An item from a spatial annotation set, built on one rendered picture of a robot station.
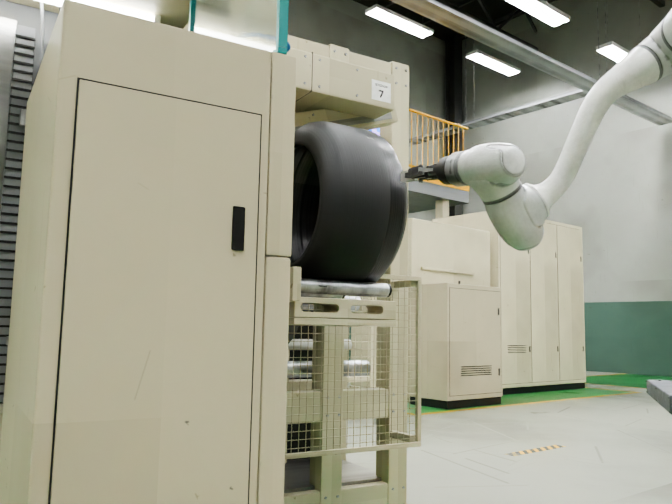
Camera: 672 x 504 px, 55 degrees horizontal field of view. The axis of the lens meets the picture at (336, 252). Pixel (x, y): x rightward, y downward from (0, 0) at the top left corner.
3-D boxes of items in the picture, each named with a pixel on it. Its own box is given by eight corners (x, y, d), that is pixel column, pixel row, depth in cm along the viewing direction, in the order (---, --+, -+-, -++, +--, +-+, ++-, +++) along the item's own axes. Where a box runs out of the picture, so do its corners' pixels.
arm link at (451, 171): (458, 146, 159) (442, 149, 164) (455, 183, 159) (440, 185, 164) (485, 152, 164) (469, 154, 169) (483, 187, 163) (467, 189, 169)
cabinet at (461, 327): (448, 409, 632) (447, 282, 646) (407, 403, 674) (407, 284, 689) (503, 404, 688) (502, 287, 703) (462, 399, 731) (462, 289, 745)
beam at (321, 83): (253, 77, 223) (255, 36, 225) (226, 99, 245) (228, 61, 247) (396, 110, 254) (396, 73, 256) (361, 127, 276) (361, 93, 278)
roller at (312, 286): (294, 292, 186) (294, 276, 187) (287, 292, 190) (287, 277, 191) (392, 297, 204) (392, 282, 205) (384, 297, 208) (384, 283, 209)
